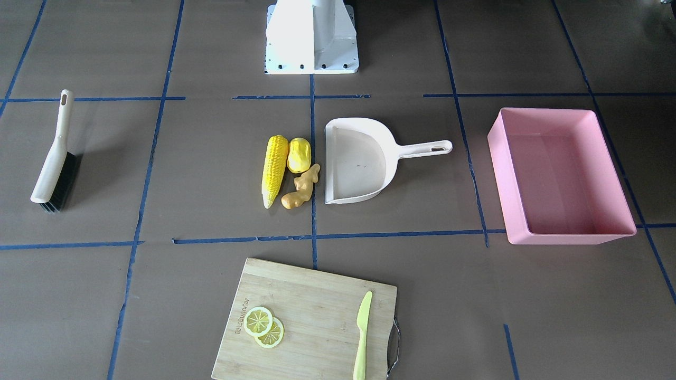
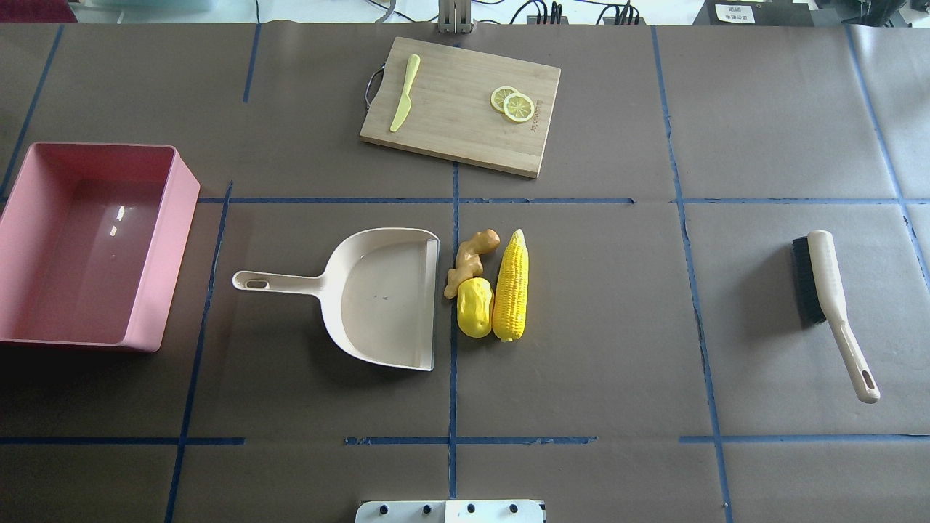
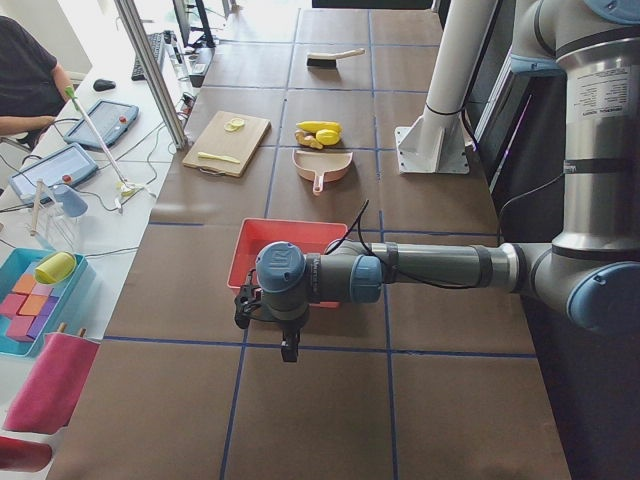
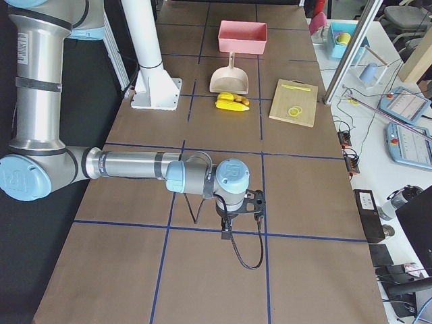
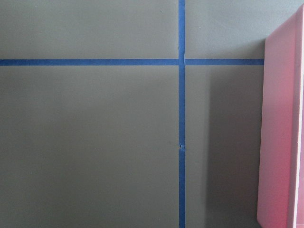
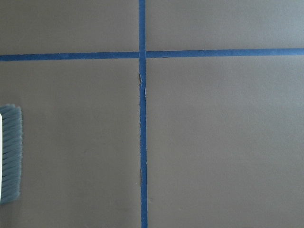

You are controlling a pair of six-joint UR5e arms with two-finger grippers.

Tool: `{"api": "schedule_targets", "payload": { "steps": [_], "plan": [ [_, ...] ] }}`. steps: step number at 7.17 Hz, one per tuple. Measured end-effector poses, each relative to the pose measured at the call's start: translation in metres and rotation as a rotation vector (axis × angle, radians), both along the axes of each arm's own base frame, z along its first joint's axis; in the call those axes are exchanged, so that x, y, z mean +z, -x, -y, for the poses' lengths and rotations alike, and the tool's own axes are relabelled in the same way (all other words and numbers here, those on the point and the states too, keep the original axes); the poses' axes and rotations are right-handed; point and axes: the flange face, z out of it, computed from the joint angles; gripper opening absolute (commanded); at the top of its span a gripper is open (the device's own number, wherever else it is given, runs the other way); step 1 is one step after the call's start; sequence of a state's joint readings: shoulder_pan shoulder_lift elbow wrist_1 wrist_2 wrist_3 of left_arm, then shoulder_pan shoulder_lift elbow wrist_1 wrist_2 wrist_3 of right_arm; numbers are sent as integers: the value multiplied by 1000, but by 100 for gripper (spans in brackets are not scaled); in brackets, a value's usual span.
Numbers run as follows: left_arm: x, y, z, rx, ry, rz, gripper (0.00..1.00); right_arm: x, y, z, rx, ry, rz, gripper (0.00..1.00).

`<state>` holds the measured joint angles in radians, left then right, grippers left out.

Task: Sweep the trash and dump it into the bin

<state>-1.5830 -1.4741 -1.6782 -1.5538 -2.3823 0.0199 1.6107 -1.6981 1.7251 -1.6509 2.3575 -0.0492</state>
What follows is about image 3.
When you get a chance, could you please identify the seated person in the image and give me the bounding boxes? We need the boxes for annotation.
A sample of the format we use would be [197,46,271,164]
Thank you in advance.
[1,16,72,148]

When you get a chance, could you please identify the beige hand brush black bristles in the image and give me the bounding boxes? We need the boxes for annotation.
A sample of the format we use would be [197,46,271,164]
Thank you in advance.
[306,48,366,69]

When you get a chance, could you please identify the long stick with green tip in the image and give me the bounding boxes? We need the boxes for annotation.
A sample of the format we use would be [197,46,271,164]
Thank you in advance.
[65,86,148,196]

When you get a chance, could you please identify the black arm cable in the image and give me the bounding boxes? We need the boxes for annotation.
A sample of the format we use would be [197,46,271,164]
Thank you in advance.
[324,199,494,290]

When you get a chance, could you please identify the blue tray with blocks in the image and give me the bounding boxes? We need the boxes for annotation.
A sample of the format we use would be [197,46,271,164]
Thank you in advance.
[1,248,95,357]

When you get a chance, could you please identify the teach pendant far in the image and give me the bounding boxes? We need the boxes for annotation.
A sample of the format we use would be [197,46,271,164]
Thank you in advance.
[63,100,139,151]

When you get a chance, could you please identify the aluminium frame post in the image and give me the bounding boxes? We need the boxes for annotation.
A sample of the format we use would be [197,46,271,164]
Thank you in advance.
[114,0,188,150]

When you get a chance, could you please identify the black computer mouse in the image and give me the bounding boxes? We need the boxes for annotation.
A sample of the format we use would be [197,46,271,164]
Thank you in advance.
[93,79,116,92]

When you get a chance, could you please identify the blue plastic cup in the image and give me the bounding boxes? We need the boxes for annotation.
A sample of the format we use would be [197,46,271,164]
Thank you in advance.
[52,184,88,218]

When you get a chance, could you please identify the pink plastic bin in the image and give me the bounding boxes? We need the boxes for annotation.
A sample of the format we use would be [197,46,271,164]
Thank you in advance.
[228,218,347,296]

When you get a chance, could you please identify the yellow toy corn cob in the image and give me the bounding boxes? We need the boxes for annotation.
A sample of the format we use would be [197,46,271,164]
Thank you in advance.
[296,120,342,133]

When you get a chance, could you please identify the yellow plastic cup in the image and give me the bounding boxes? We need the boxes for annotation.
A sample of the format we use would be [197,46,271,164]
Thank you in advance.
[34,251,77,285]

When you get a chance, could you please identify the teach pendant near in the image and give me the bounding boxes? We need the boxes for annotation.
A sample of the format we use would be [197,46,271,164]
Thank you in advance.
[8,143,98,204]

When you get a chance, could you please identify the wooden frame stand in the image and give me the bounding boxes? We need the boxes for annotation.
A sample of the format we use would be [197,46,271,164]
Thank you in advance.
[28,179,57,236]

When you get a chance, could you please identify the black keyboard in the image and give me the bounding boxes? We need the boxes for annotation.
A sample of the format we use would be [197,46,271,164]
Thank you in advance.
[130,31,166,82]

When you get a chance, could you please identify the tan toy ginger root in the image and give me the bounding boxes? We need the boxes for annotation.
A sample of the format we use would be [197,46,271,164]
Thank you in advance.
[294,129,324,150]

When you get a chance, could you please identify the teach pendant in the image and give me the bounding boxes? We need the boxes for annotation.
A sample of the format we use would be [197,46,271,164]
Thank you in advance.
[63,100,139,151]
[8,143,98,204]

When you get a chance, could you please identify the beige plastic dustpan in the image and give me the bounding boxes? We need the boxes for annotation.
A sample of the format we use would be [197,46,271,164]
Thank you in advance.
[292,150,353,196]

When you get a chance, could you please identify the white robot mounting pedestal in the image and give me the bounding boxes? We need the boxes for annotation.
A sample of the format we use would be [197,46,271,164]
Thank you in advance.
[395,0,498,174]

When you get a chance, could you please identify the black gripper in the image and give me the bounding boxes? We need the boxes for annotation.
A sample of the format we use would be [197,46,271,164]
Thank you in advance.
[279,316,304,362]

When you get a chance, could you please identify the yellow plastic toy knife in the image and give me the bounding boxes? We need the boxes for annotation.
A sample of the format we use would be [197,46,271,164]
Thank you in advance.
[197,152,241,164]

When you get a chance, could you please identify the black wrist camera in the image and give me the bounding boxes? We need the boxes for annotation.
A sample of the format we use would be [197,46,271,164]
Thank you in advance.
[234,284,262,330]

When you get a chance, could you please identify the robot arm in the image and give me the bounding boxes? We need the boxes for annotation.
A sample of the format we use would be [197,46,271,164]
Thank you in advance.
[235,1,639,362]

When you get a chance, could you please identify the pink fabric roll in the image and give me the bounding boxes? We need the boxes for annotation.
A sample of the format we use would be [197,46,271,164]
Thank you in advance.
[3,332,100,435]

